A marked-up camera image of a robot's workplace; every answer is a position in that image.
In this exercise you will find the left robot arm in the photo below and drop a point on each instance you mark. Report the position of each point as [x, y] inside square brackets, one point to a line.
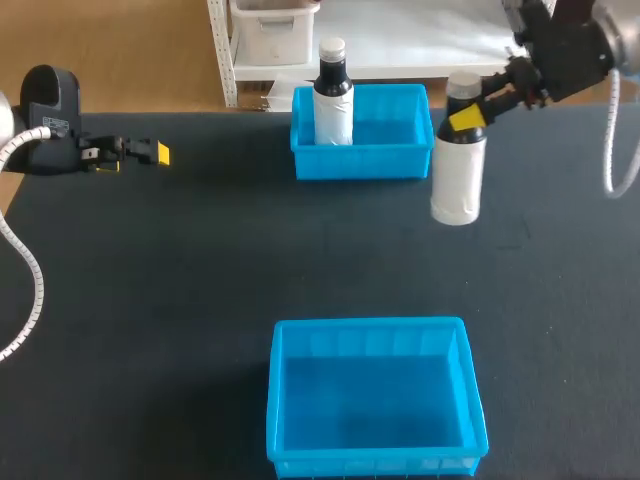
[4, 117]

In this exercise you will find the white metal shelf rack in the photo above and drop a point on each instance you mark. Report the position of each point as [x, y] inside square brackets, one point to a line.
[400, 50]

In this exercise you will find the blue plastic bin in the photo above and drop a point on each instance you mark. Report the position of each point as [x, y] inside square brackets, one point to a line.
[375, 400]
[395, 155]

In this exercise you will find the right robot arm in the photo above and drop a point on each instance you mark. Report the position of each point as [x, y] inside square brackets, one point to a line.
[622, 30]

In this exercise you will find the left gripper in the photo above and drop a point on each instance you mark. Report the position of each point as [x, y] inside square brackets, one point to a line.
[50, 115]

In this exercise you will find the white bottle with dark neck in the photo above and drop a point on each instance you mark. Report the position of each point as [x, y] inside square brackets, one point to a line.
[457, 175]
[333, 115]

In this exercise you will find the white plastic storage box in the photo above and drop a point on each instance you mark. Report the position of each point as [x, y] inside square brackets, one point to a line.
[272, 35]

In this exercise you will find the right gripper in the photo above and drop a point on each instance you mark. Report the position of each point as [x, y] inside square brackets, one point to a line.
[570, 50]

